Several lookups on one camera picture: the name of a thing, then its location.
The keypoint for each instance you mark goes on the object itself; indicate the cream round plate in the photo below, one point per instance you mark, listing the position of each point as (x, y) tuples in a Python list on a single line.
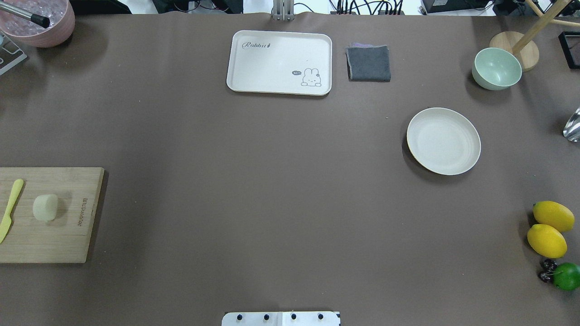
[(443, 141)]

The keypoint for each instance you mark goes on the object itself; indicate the cream rabbit tray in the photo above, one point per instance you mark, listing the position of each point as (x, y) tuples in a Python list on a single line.
[(280, 63)]

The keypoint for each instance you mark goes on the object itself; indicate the grey folded cloth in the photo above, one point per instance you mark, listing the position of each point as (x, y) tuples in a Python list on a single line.
[(368, 63)]

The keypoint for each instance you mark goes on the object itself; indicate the light green bowl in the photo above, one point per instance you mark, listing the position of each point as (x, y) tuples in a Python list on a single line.
[(496, 69)]

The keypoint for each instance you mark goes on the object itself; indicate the wooden cutting board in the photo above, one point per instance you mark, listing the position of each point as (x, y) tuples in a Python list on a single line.
[(64, 240)]

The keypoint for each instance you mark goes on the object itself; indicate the wooden stand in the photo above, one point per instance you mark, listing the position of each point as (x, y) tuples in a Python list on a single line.
[(522, 46)]

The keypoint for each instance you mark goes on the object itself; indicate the upper yellow lemon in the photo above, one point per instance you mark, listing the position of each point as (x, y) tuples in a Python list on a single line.
[(554, 214)]

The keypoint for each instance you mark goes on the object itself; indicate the yellow lemon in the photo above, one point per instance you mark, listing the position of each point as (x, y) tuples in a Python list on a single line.
[(554, 214), (547, 241)]

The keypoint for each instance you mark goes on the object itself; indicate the lower yellow lemon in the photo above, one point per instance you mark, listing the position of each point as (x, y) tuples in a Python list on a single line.
[(547, 241)]

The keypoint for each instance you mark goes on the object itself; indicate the dark grapes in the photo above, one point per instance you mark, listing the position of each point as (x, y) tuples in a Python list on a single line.
[(548, 268)]

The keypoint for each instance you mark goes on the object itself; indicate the shiny metal object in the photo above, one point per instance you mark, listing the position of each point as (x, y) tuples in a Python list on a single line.
[(571, 129)]

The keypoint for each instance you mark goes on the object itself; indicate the yellow plastic knife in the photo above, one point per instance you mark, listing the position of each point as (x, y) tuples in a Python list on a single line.
[(6, 221)]

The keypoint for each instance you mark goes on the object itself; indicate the green lime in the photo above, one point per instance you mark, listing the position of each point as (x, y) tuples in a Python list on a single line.
[(567, 276)]

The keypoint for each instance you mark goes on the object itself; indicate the metal camera post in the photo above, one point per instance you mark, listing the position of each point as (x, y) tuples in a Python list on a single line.
[(283, 10)]

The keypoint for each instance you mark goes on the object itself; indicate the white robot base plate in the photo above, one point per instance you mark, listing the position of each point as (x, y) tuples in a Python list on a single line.
[(291, 318)]

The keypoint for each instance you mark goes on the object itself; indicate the metal black-tipped tongs handle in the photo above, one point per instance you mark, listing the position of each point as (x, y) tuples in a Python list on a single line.
[(42, 21)]

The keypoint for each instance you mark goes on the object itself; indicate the grey metal bracket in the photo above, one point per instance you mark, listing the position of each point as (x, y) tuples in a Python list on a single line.
[(10, 54)]

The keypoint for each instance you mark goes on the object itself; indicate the black frame box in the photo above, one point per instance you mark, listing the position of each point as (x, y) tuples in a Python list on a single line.
[(570, 44)]

